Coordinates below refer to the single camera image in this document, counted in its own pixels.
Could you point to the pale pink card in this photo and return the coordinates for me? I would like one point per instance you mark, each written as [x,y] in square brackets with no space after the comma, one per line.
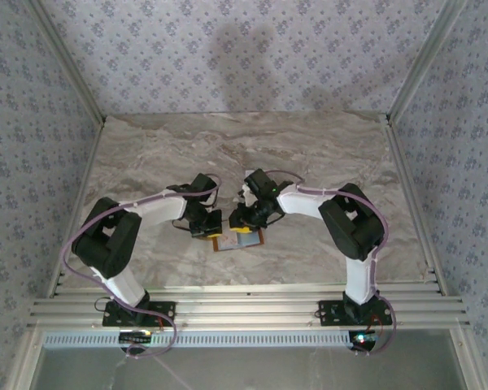
[228,242]

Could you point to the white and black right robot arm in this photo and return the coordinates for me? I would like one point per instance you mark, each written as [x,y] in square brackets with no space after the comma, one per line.
[301,201]

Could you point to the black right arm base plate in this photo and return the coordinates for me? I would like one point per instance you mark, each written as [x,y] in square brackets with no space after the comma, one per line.
[329,313]

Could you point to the aluminium mounting rail beam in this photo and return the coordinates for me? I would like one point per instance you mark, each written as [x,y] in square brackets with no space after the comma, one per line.
[248,308]

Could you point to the aluminium table side rail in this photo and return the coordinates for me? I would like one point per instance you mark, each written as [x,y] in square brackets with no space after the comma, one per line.
[409,183]
[79,203]

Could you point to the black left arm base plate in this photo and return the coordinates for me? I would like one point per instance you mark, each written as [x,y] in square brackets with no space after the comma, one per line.
[162,310]

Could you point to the aluminium corner post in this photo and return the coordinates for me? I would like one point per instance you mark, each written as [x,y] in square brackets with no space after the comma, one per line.
[423,61]
[68,61]

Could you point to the brown leather card holder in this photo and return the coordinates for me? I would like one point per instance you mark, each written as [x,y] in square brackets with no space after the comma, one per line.
[248,240]

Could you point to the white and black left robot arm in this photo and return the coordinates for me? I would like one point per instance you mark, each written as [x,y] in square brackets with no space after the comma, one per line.
[162,205]

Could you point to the aluminium frame leg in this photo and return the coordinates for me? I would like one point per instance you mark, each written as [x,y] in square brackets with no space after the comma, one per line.
[24,361]
[471,361]

